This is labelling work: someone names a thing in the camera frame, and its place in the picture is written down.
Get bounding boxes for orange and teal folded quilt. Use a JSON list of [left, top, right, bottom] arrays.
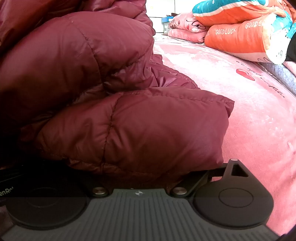
[[192, 0, 296, 65]]

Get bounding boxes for dark cloth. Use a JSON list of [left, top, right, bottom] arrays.
[[285, 39, 296, 62]]

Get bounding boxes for pink printed pillow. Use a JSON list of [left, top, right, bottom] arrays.
[[168, 12, 210, 33], [168, 29, 207, 44]]

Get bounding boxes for blue plastic storage box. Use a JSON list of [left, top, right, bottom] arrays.
[[161, 16, 174, 34]]

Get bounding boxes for grey cloth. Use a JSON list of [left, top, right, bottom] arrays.
[[259, 61, 296, 96]]

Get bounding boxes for pink plush bed blanket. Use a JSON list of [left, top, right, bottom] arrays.
[[153, 32, 296, 237]]

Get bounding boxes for maroon down jacket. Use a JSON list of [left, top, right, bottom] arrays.
[[0, 0, 235, 186]]

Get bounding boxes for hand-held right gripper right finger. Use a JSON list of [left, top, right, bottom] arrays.
[[171, 159, 250, 198]]

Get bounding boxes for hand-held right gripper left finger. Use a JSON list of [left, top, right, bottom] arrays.
[[69, 173, 110, 198]]

